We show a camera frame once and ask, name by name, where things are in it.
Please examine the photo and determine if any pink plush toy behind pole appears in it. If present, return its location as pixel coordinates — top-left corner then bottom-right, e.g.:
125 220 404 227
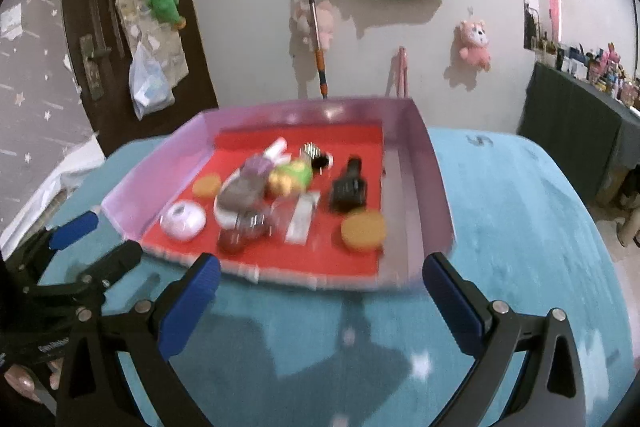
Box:
292 0 335 49

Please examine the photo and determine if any large yellow round disc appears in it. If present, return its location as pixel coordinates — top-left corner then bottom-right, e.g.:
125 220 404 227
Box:
340 211 387 252

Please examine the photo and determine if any green plush toy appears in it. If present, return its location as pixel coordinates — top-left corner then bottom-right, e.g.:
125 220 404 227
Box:
146 0 187 30

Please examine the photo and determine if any beige hanging organizer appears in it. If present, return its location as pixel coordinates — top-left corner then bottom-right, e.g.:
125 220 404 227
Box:
100 0 190 94

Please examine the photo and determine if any dark brown door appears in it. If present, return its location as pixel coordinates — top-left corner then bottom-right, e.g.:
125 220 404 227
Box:
60 0 221 158

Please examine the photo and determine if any pink cardboard box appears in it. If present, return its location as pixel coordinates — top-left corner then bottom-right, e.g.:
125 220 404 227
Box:
101 96 456 293

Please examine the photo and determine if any clear glass cup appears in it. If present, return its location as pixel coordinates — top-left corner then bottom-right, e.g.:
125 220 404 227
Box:
270 192 321 244

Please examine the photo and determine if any pink wall hanger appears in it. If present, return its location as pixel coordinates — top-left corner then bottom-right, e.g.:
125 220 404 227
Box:
394 47 409 98

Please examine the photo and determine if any brass door handle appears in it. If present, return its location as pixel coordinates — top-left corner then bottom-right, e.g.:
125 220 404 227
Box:
80 34 114 100

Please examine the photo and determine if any table with dark cloth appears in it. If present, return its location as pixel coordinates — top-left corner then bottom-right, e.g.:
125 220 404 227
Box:
517 62 640 204

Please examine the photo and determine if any small yellow round disc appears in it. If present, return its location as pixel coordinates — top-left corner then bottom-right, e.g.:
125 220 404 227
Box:
192 174 222 198

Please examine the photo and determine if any clear plastic bag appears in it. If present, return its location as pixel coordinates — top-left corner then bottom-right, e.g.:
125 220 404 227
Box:
128 39 174 120

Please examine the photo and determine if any pink round case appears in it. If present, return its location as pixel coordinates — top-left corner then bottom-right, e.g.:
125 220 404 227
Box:
160 201 207 242

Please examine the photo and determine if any person's left hand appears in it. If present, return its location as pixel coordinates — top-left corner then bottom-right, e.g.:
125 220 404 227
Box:
2 363 63 403

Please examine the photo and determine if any green and yellow toy figure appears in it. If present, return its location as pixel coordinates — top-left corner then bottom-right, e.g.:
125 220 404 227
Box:
267 159 315 198

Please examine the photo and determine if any glitter bottle with brown cap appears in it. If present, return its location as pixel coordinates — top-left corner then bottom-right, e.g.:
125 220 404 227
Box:
218 212 271 256

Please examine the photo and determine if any grey starry wall cover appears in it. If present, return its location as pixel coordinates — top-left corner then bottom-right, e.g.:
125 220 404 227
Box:
0 0 101 238

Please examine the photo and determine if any row of bottles and figures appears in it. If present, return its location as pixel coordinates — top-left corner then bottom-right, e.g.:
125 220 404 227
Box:
531 38 640 108

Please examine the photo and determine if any pole with orange tip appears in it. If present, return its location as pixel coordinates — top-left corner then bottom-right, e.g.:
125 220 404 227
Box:
303 0 331 100

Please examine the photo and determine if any dark small bottle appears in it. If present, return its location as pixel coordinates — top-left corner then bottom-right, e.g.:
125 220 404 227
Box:
328 158 370 214

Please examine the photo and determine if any purple nail polish bottle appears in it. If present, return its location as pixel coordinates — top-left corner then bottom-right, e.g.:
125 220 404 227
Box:
242 137 289 188

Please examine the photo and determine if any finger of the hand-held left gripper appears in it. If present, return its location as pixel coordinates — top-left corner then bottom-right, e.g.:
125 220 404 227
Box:
15 211 100 288
25 239 143 310

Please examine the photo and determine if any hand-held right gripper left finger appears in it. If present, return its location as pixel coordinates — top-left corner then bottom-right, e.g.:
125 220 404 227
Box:
55 252 222 427

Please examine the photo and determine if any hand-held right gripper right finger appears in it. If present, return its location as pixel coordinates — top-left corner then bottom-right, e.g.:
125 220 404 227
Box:
422 252 587 427

